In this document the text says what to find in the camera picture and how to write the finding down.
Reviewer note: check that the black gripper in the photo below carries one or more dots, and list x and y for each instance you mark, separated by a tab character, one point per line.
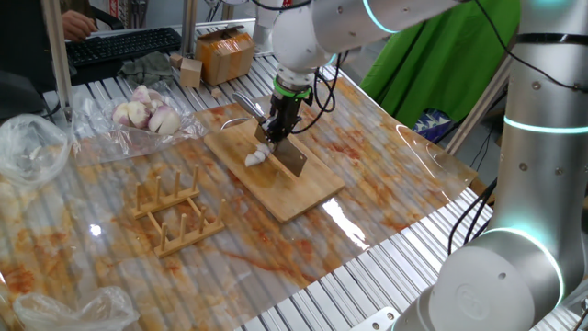
286	110

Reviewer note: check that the steel cleaver knife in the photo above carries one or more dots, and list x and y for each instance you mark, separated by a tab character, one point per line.
291	158

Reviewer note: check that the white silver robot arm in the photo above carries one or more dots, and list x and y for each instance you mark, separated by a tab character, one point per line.
413	18

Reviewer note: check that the clear plastic bag with onions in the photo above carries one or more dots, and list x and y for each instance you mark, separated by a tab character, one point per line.
105	138

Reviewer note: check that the bare person hand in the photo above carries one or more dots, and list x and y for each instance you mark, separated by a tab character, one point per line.
78	25

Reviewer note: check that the bamboo cutting board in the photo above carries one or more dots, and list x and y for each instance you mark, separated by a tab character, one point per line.
275	193

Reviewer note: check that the tiny wooden block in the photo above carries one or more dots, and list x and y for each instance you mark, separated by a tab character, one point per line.
216	93

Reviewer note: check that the marble pattern plastic mat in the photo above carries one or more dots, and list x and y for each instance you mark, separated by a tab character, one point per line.
367	151

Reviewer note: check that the taped cardboard box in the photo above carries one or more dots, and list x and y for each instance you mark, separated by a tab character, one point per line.
225	57

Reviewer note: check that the peeled purple white onion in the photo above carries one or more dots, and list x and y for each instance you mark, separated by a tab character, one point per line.
132	114
156	100
140	94
164	120

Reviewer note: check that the small wooden block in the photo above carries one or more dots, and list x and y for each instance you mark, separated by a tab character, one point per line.
176	60

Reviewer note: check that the grey cloth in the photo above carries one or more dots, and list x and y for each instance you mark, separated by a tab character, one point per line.
149	69

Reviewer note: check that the wooden peg rack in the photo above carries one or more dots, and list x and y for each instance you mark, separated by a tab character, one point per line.
184	241

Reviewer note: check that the blue white patterned bag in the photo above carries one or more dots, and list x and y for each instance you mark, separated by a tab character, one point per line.
432	126

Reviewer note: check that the green cloth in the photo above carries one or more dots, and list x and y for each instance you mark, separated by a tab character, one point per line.
441	78

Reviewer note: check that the black computer keyboard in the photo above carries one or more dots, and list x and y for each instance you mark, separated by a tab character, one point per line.
128	46

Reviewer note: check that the crumpled clear plastic bag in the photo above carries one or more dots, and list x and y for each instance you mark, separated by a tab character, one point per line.
27	151

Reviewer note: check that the plastic bag with meat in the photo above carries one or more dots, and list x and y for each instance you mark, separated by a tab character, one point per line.
92	312

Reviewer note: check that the person torso black shirt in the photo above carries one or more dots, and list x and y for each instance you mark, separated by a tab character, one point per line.
20	46

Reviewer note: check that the aluminium frame post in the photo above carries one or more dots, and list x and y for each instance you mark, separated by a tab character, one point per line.
473	119
189	27
57	55

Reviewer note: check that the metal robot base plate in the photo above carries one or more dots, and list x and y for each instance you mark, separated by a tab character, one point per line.
376	322

